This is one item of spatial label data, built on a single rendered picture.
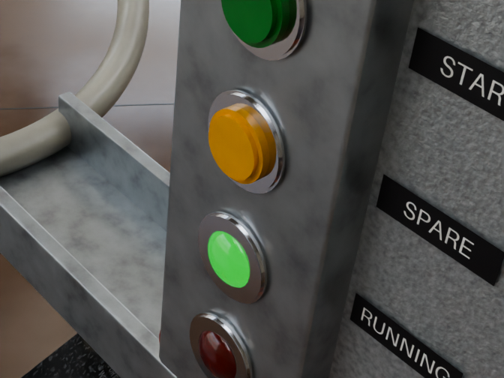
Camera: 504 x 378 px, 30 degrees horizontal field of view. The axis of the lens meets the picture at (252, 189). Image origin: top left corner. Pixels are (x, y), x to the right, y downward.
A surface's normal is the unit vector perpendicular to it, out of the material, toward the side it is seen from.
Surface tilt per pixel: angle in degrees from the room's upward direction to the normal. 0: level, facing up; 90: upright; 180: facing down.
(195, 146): 90
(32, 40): 0
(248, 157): 90
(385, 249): 90
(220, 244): 66
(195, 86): 90
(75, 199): 2
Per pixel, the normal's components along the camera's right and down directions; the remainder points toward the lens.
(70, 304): -0.73, 0.36
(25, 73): 0.10, -0.79
